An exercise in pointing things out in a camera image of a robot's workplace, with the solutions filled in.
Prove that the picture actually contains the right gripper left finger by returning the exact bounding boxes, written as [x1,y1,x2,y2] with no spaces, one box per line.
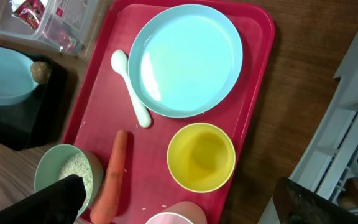
[0,174,86,224]

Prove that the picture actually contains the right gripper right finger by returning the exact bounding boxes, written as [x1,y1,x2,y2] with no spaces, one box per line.
[273,177,358,224]

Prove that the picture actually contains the green bowl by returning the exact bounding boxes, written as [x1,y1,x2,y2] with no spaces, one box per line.
[34,144,104,215]

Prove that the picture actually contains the white rice pile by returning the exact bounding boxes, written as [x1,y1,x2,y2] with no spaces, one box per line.
[58,153,93,206]

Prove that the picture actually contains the orange carrot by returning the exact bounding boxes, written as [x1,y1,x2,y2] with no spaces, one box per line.
[90,130,127,224]

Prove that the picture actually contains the yellow plastic cup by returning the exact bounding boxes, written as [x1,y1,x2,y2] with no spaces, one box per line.
[167,123,236,193]

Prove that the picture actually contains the pink plastic cup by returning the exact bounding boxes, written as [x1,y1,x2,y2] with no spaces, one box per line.
[146,201,207,224]

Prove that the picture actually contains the brown food ball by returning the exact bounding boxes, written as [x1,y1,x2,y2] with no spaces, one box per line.
[30,61,52,85]

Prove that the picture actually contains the light blue bowl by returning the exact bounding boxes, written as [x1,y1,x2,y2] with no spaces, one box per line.
[0,47,39,106]

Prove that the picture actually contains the red yellow snack wrapper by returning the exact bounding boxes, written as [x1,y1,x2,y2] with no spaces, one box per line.
[9,0,78,52]

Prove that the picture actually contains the grey dishwasher rack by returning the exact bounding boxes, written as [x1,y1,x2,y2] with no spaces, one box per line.
[256,0,358,224]

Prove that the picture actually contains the black plastic tray bin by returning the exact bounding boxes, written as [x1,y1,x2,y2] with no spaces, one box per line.
[0,47,68,151]

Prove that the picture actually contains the white plastic spoon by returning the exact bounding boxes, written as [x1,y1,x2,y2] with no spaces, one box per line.
[111,49,152,128]

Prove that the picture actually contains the red serving tray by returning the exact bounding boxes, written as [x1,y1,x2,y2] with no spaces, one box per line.
[63,0,275,223]

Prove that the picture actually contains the clear plastic bin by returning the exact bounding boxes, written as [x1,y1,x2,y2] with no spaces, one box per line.
[0,0,99,55]

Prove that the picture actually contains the large light blue plate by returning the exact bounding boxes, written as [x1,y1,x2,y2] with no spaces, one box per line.
[128,4,244,118]

